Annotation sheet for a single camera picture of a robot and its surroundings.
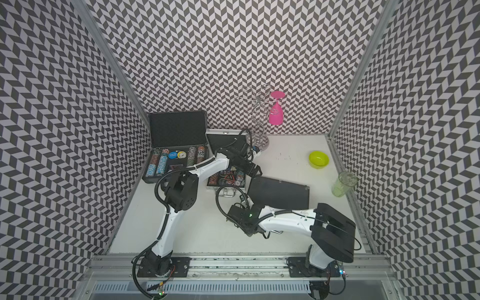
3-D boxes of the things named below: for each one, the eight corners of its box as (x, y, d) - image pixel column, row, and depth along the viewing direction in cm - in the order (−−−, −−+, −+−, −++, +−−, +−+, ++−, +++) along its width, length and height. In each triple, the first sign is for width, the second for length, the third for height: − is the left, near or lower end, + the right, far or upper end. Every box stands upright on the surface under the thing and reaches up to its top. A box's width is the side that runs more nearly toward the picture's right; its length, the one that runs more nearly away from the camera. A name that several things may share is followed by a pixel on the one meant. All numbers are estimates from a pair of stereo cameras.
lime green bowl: (310, 169, 105) (312, 165, 102) (306, 154, 111) (308, 150, 109) (330, 169, 105) (332, 165, 102) (325, 154, 111) (326, 150, 109)
